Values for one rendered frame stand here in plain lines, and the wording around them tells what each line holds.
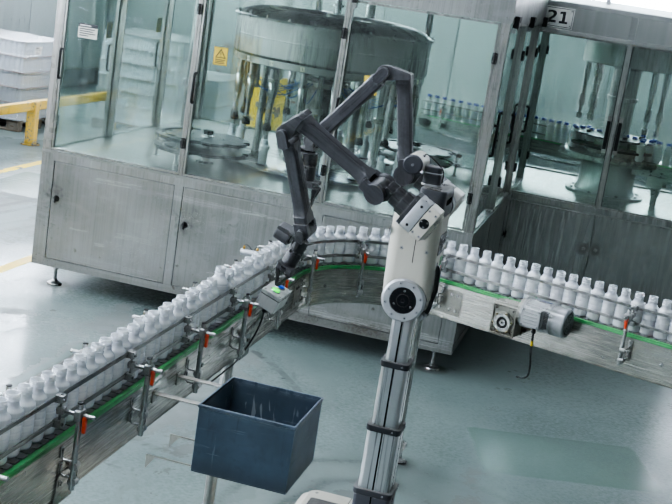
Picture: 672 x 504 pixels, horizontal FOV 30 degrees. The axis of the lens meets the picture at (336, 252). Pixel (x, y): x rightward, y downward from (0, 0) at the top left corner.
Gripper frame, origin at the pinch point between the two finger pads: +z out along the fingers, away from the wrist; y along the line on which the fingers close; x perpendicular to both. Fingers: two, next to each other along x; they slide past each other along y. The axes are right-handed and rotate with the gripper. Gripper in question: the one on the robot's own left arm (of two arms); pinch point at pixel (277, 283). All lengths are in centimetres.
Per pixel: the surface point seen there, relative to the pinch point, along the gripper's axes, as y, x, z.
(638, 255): -483, 141, 9
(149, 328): 82, -15, 5
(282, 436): 87, 38, 8
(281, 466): 88, 42, 17
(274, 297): 4.6, 2.3, 3.4
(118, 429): 108, -3, 26
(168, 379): 71, -4, 22
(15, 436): 166, -11, 10
